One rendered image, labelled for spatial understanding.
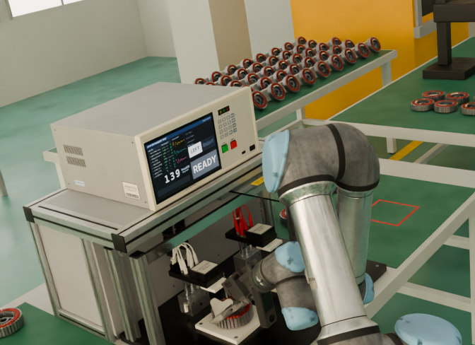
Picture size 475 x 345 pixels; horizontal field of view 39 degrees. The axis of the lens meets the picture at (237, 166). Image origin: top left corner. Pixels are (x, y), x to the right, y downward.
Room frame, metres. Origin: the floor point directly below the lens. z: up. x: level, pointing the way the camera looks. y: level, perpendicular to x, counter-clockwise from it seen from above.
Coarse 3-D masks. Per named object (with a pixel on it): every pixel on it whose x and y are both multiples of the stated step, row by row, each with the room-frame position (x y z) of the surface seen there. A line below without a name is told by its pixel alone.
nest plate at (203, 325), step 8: (256, 312) 1.54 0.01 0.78; (208, 320) 1.54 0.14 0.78; (256, 320) 1.50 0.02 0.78; (200, 328) 1.52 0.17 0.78; (208, 328) 1.50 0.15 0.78; (216, 328) 1.50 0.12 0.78; (224, 328) 1.49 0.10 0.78; (240, 328) 1.48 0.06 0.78; (248, 328) 1.47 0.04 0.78; (256, 328) 1.48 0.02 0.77; (216, 336) 1.48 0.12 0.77; (224, 336) 1.46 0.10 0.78; (232, 336) 1.45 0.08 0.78; (240, 336) 1.45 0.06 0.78
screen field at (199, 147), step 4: (212, 136) 1.74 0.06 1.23; (204, 140) 1.72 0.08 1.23; (208, 140) 1.73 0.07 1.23; (212, 140) 1.74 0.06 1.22; (196, 144) 1.69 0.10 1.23; (200, 144) 1.70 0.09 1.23; (204, 144) 1.72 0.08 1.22; (208, 144) 1.72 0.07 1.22; (212, 144) 1.74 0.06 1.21; (188, 148) 1.67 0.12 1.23; (192, 148) 1.68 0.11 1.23; (196, 148) 1.69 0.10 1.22; (200, 148) 1.70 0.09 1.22; (204, 148) 1.71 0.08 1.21; (192, 152) 1.68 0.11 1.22; (196, 152) 1.69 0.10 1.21; (200, 152) 1.70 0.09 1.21; (192, 156) 1.68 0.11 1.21
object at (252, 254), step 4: (244, 248) 1.84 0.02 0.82; (248, 248) 1.83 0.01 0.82; (256, 248) 1.82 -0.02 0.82; (244, 252) 1.81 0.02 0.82; (248, 252) 1.80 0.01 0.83; (252, 252) 1.80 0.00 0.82; (256, 252) 1.80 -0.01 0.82; (260, 252) 1.81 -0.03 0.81; (236, 256) 1.79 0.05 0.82; (240, 256) 1.79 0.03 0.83; (244, 256) 1.79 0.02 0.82; (248, 256) 1.78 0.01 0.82; (252, 256) 1.79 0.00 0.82; (256, 256) 1.80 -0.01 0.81; (260, 256) 1.81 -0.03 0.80; (236, 260) 1.79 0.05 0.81; (240, 260) 1.78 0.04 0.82; (244, 260) 1.77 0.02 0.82; (248, 260) 1.77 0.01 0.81; (260, 260) 1.81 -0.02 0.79; (236, 264) 1.79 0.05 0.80; (240, 264) 1.78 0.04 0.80; (244, 264) 1.77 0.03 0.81; (236, 268) 1.79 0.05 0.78; (240, 268) 1.78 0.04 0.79
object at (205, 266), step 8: (200, 264) 1.60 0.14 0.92; (208, 264) 1.59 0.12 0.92; (216, 264) 1.59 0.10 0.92; (168, 272) 1.64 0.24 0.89; (176, 272) 1.62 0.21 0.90; (192, 272) 1.57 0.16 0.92; (200, 272) 1.56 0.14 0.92; (208, 272) 1.55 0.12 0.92; (216, 272) 1.57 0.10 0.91; (184, 280) 1.59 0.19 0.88; (192, 280) 1.57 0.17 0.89; (200, 280) 1.55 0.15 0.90; (208, 280) 1.55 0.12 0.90; (216, 280) 1.57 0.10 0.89; (224, 280) 1.57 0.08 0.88; (184, 288) 1.61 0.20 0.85; (192, 288) 1.63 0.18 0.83; (208, 288) 1.54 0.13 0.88; (216, 288) 1.53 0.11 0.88
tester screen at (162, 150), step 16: (192, 128) 1.69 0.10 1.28; (208, 128) 1.73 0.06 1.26; (160, 144) 1.61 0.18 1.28; (176, 144) 1.64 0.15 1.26; (192, 144) 1.68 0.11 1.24; (160, 160) 1.60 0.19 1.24; (176, 160) 1.64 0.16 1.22; (192, 160) 1.68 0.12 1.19; (160, 176) 1.59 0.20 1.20; (192, 176) 1.67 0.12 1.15
